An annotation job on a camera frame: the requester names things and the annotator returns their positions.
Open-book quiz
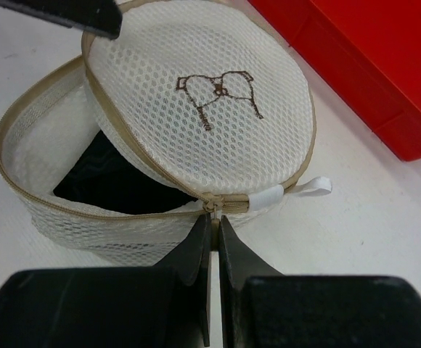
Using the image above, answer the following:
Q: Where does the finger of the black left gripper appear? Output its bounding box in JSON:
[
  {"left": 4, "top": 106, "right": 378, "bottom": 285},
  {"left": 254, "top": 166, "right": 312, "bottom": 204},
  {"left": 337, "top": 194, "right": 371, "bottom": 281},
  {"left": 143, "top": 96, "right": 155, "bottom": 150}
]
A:
[{"left": 0, "top": 0, "right": 123, "bottom": 39}]

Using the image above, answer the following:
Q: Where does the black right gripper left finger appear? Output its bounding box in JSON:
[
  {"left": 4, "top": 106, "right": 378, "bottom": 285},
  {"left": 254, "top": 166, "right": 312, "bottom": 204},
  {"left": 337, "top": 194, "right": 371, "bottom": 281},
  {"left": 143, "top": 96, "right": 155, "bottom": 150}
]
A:
[{"left": 156, "top": 213, "right": 212, "bottom": 347}]

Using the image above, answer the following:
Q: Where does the black bra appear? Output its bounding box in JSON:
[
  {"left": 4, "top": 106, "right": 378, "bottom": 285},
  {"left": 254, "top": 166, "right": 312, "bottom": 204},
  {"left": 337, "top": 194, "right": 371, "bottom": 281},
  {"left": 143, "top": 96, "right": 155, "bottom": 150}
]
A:
[{"left": 53, "top": 131, "right": 197, "bottom": 215}]

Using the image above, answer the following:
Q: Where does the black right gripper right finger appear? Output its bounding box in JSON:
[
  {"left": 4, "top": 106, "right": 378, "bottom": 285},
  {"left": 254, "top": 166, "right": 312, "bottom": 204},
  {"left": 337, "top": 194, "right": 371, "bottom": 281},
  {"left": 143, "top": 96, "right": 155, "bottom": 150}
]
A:
[{"left": 218, "top": 216, "right": 282, "bottom": 347}]

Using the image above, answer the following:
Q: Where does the white mesh laundry bag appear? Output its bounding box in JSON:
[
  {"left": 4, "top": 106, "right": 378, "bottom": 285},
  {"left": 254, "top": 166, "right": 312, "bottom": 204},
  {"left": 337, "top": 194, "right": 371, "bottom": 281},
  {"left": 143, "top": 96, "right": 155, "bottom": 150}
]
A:
[{"left": 0, "top": 1, "right": 332, "bottom": 266}]

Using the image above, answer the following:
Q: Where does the red plastic bin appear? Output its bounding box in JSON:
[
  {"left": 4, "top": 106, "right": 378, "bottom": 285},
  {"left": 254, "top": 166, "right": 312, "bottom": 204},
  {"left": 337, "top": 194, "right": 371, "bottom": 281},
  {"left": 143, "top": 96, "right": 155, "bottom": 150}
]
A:
[{"left": 253, "top": 1, "right": 421, "bottom": 162}]

